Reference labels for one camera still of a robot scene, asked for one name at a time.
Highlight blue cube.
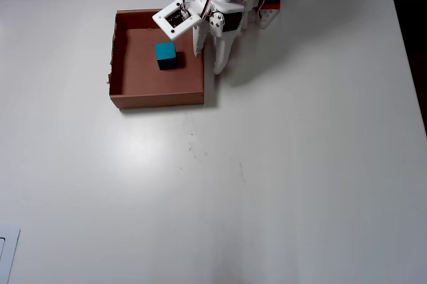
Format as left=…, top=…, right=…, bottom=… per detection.
left=154, top=41, right=179, bottom=71

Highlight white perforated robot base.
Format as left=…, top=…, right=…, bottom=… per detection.
left=247, top=0, right=282, bottom=30

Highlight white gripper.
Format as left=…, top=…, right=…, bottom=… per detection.
left=186, top=0, right=248, bottom=76

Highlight white square wrist camera mount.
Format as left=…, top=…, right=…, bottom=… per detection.
left=151, top=0, right=201, bottom=39

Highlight brown cardboard box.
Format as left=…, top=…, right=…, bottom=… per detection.
left=105, top=9, right=205, bottom=111

